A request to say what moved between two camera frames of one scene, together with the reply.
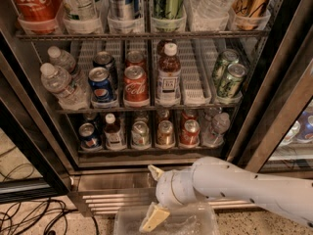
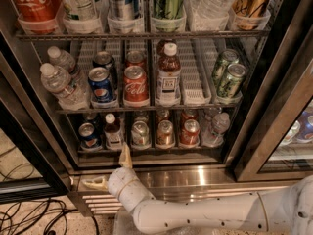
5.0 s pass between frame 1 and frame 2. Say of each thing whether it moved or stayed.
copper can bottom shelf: stayed
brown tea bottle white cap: stayed
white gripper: moved
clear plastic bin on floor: stayed
